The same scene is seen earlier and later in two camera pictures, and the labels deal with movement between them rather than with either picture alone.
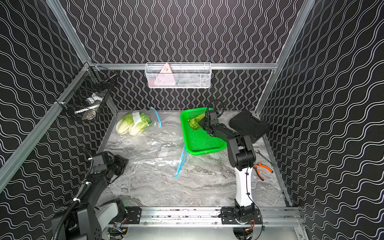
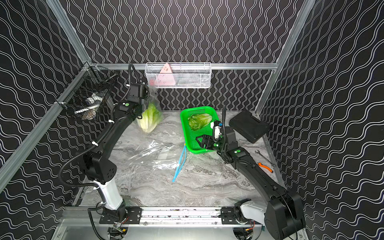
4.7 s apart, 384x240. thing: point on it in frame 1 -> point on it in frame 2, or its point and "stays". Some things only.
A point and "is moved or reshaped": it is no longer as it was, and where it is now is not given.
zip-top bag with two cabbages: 137,123 is moved or reshaped
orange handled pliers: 260,164 stays
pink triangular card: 165,77 stays
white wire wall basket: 178,75 stays
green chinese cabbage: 194,121 stays
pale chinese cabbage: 138,128 -> 151,116
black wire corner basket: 85,98 stays
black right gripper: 201,122 -> 209,138
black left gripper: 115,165 -> 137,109
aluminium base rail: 160,216 stays
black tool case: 247,125 stays
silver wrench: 258,152 stays
